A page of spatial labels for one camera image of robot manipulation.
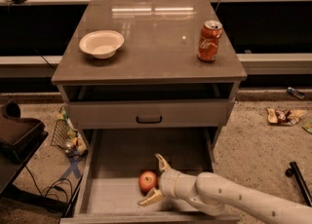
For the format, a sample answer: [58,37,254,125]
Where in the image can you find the small blue can on floor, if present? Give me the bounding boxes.
[287,87,305,99]

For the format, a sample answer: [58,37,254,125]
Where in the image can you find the green packet on floor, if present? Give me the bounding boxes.
[302,121,312,134]

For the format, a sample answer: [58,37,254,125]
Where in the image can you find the crumpled snack wrapper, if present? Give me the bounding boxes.
[266,108,306,126]

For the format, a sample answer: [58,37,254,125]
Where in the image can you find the orange soda can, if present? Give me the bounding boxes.
[197,20,223,62]

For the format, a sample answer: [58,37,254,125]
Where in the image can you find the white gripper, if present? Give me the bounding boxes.
[137,153,197,206]

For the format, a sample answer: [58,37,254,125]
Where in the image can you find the black metal leg with caster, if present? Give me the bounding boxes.
[285,162,312,206]

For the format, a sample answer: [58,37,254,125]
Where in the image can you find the black cable on floor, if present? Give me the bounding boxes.
[24,166,82,217]

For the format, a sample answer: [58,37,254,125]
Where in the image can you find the grey drawer cabinet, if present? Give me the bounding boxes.
[52,0,247,141]

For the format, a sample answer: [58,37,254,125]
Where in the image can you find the dark tray on stand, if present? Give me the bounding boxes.
[0,100,48,194]

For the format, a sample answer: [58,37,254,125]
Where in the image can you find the closed top drawer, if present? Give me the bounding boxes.
[64,99,234,130]

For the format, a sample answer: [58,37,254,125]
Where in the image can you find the red apple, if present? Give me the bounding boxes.
[138,170,158,193]

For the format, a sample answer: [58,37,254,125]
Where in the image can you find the wire basket with items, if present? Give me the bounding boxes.
[51,106,88,157]

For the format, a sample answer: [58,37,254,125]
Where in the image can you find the black drawer handle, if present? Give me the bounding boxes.
[136,116,163,124]

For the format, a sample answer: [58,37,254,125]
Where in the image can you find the white paper bowl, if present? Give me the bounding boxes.
[79,30,124,59]

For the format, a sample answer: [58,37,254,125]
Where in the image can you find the open middle drawer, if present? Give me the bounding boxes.
[60,128,240,224]

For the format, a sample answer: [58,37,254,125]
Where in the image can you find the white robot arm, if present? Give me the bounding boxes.
[137,153,312,224]

